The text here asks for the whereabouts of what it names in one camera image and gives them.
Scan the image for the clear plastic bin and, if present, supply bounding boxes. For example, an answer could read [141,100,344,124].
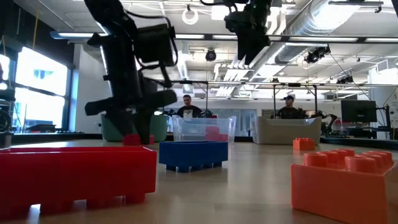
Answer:
[171,114,238,144]

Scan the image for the bright window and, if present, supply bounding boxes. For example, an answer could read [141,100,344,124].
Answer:
[14,46,70,130]

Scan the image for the ceiling strip light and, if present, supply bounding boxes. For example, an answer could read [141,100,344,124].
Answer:
[49,30,108,40]
[281,37,359,43]
[364,37,398,44]
[175,34,206,40]

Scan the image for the green plastic bin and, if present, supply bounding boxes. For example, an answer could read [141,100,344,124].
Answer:
[100,113,171,143]

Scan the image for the small orange toy brick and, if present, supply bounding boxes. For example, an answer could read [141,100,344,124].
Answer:
[292,138,317,152]

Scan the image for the black computer monitor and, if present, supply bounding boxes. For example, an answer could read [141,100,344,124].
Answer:
[340,99,378,124]

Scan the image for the black ceiling device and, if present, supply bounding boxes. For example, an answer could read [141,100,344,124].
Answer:
[303,45,331,65]

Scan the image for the silver ceiling duct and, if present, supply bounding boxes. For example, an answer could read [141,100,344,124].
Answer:
[273,0,363,65]

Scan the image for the right arm's gripper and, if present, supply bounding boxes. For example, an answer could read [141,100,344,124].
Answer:
[224,0,272,65]

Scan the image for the white plastic bin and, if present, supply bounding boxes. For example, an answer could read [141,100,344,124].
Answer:
[252,116,323,145]

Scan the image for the person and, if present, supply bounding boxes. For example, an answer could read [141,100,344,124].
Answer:
[276,95,307,120]
[176,94,203,118]

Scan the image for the black background rig frame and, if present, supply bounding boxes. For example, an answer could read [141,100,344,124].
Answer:
[272,82,318,119]

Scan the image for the white hanging ring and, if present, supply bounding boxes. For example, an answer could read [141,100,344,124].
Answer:
[181,7,200,26]

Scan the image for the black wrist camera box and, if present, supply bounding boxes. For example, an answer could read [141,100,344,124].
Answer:
[136,24,177,68]

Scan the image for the left arm's gripper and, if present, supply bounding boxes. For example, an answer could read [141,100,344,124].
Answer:
[84,34,178,144]

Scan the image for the round black ceiling camera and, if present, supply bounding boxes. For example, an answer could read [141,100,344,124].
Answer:
[205,48,218,63]

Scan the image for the blue toy brick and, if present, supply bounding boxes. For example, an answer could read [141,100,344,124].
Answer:
[159,141,229,174]

